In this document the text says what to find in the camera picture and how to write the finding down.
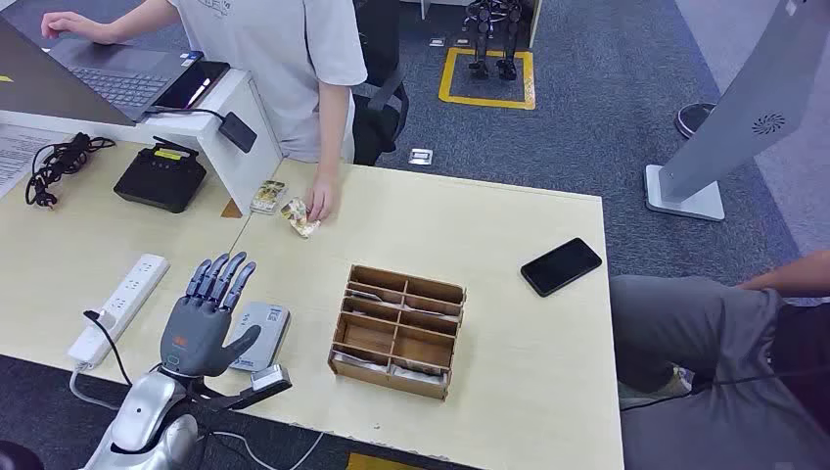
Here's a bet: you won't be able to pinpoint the standing person's left hand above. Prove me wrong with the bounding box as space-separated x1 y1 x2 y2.
304 174 337 224

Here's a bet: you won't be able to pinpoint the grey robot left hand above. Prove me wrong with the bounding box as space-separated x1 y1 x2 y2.
159 251 262 380

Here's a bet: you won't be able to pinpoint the standing person's right hand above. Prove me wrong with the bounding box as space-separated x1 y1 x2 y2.
39 11 99 45

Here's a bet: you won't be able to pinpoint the wooden compartment organizer box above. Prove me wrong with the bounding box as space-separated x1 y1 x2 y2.
327 263 467 401

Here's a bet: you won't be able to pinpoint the grey card reader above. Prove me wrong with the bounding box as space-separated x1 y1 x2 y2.
228 301 291 374

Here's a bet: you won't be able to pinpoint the standing person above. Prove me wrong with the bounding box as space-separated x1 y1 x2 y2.
39 0 369 224

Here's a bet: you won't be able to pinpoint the seated person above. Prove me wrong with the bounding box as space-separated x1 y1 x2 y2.
609 249 830 470

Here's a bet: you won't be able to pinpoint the dark grey laptop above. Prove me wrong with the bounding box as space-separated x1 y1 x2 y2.
0 16 206 127

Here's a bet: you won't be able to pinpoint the white desk shelf riser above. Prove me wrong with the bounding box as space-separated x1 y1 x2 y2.
0 68 285 215

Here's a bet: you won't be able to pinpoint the white power strip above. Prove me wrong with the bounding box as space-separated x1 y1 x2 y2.
67 253 171 368

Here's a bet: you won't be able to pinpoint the black office chair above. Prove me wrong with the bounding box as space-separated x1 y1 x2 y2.
352 0 411 167

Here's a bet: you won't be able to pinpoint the black power adapter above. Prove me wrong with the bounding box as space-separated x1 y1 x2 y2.
218 111 258 155

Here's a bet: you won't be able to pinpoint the black glossy phone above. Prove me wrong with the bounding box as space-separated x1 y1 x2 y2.
154 60 231 112

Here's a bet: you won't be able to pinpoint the printed paper sheet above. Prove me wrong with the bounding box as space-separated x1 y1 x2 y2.
0 122 67 201

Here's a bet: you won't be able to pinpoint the black remote controller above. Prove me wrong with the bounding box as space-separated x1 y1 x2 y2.
113 136 208 214

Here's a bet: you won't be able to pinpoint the black round object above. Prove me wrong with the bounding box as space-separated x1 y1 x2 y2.
0 441 45 470

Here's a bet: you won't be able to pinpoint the yellow floor tape strip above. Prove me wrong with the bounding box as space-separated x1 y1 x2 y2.
345 451 423 470

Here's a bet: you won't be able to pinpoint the black humanoid robot legs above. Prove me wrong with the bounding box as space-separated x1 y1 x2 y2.
461 0 524 81

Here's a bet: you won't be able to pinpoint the yellow floor tape square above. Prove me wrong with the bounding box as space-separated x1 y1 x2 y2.
438 47 537 112

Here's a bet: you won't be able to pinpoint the black smartphone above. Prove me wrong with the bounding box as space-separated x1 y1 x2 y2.
520 237 604 299

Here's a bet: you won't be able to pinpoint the round black floor base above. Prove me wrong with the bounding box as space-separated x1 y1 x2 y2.
674 102 717 140

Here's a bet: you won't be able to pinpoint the teal sneaker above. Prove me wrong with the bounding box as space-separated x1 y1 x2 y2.
617 366 694 411

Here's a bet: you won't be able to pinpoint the grey kiosk stand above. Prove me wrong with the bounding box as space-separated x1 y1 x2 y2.
643 0 830 223

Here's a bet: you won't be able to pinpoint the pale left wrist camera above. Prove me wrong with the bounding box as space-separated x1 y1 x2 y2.
188 364 293 411

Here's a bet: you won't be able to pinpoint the black plug cable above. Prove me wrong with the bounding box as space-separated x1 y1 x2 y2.
82 309 134 387

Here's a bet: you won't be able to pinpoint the white power strip cable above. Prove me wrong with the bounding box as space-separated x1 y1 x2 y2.
68 362 326 470

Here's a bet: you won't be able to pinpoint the black coiled power cord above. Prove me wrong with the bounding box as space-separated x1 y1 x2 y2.
24 132 116 211

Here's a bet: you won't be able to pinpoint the black adapter cable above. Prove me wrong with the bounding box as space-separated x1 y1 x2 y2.
143 105 227 124

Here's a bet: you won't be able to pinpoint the thin black floor cable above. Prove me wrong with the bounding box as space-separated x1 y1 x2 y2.
619 366 830 413

